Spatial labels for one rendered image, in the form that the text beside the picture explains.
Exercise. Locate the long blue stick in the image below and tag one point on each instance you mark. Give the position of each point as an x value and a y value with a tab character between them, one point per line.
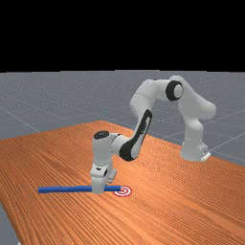
63	189

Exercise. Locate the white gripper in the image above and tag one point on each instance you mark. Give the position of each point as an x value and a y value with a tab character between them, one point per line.
101	174

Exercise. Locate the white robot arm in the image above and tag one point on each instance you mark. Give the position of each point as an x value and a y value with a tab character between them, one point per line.
191	108

